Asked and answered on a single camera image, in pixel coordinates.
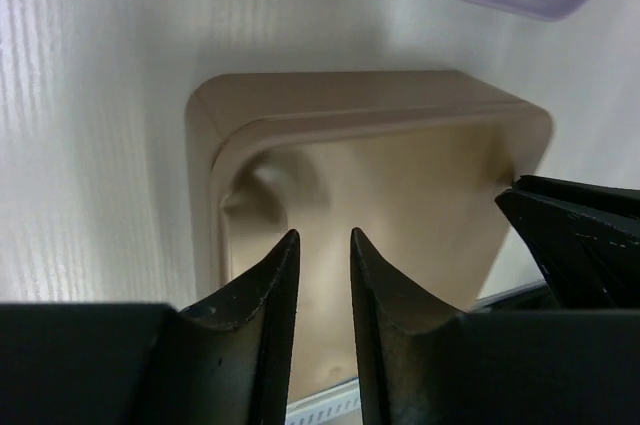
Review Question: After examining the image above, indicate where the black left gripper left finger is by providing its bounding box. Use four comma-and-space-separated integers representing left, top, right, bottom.
1, 231, 300, 424

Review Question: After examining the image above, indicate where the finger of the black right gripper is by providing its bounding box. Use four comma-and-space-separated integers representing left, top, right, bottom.
512, 175, 639, 218
496, 192, 639, 309

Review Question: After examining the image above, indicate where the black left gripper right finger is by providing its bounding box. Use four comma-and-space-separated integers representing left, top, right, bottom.
350, 229, 639, 424

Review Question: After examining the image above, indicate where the beige tin lid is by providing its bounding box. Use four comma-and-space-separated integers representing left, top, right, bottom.
217, 104, 553, 402

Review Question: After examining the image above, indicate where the beige tin box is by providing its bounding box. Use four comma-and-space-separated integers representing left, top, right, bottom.
184, 69, 501, 296

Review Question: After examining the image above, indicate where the white slotted cable duct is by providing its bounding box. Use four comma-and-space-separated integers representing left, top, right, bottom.
284, 378, 361, 425

